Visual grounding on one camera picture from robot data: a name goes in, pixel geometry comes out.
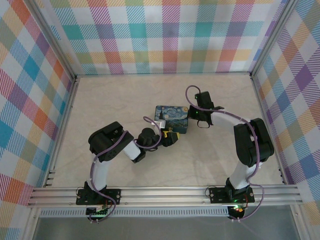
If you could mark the grey metal sheet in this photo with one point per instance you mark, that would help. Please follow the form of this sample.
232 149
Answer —
162 228

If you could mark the aluminium frame bar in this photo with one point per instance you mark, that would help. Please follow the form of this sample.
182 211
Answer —
272 37
53 41

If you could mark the starry night print box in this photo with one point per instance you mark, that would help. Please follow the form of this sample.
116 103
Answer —
172 117

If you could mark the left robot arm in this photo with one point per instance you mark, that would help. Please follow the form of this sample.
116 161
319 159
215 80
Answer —
105 140

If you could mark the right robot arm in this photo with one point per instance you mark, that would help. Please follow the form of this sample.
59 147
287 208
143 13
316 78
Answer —
265 145

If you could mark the aluminium mounting rail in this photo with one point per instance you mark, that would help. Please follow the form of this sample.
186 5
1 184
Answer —
162 195

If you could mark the small orange circuit board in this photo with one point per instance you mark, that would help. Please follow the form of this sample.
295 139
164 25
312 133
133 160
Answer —
237 208

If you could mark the black green circuit board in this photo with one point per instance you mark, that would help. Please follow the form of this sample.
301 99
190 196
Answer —
96 212

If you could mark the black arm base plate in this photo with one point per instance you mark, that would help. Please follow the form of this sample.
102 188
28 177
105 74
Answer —
217 196
111 193

